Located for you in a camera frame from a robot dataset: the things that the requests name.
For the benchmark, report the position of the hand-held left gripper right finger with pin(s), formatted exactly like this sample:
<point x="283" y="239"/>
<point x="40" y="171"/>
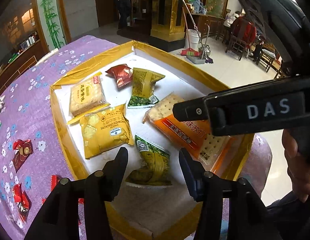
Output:
<point x="191" y="182"/>

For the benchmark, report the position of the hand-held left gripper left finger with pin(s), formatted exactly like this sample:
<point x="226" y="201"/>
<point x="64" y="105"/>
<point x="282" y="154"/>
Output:
<point x="121" y="170"/>

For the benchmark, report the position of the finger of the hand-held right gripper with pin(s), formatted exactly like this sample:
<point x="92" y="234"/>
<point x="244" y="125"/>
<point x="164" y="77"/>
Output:
<point x="192" y="110"/>

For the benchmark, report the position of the orange soda cracker packet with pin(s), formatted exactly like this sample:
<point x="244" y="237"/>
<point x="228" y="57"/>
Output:
<point x="180" y="132"/>

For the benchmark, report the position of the white box with gold edges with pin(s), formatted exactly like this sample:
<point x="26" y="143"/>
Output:
<point x="185" y="82"/>

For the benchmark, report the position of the green yellow pea packet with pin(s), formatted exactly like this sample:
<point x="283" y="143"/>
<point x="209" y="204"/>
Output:
<point x="152" y="160"/>
<point x="142" y="87"/>

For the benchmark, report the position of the yellow sandwich cracker packet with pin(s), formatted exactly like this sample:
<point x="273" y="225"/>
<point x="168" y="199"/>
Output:
<point x="105" y="132"/>

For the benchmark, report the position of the red flower-print snack packet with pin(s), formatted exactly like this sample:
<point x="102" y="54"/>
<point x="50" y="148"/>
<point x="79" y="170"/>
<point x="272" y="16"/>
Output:
<point x="120" y="76"/>

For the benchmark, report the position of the square cracker packet yellow label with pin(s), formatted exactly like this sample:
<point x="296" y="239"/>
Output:
<point x="86" y="97"/>

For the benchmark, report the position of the person's right hand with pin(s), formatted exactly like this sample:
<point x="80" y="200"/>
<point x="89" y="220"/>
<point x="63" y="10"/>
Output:
<point x="290" y="145"/>

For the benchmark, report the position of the grey dustpan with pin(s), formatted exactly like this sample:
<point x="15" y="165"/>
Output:
<point x="197" y="60"/>

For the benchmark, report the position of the wooden chair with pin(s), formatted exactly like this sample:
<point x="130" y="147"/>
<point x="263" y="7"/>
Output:
<point x="281" y="70"/>
<point x="236" y="47"/>
<point x="267" y="60"/>

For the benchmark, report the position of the purple rag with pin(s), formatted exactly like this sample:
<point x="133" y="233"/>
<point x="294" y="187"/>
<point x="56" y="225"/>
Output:
<point x="209" y="60"/>

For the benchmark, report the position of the red broom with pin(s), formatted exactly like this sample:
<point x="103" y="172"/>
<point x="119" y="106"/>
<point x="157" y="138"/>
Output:
<point x="191" y="52"/>

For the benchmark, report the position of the metal kettle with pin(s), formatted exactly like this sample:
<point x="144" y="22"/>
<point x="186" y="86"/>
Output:
<point x="207" y="50"/>

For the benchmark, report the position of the white bucket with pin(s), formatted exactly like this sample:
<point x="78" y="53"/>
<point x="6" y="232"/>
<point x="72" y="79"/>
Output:
<point x="193" y="38"/>

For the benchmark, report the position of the wooden sideboard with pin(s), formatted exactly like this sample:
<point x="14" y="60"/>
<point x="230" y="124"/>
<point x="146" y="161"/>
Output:
<point x="211" y="26"/>

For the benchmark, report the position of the gold pillar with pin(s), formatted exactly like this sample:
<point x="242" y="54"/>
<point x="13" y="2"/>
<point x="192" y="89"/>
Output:
<point x="167" y="10"/>

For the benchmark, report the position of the person's dark clothing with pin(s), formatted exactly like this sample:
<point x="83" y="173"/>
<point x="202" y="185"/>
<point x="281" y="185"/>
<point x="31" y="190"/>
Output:
<point x="290" y="217"/>

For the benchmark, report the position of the dark wooden staircase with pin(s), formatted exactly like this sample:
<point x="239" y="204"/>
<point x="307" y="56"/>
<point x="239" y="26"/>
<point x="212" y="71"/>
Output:
<point x="142" y="17"/>

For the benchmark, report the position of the blue bag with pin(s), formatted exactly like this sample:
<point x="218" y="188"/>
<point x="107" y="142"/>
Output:
<point x="198" y="5"/>

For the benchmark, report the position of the purple floral tablecloth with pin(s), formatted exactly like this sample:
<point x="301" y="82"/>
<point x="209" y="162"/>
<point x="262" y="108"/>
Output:
<point x="32" y="92"/>

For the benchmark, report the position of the wooden door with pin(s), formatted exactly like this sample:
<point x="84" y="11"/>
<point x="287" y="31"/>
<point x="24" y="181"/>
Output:
<point x="105" y="2"/>

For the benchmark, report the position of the wooden display cabinet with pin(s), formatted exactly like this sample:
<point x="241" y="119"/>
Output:
<point x="17" y="65"/>

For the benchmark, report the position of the bamboo painted pillar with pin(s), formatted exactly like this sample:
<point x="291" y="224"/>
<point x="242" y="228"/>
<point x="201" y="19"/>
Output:
<point x="51" y="17"/>

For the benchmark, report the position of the dark stair post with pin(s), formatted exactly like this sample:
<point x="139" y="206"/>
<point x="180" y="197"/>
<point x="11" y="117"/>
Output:
<point x="124" y="10"/>

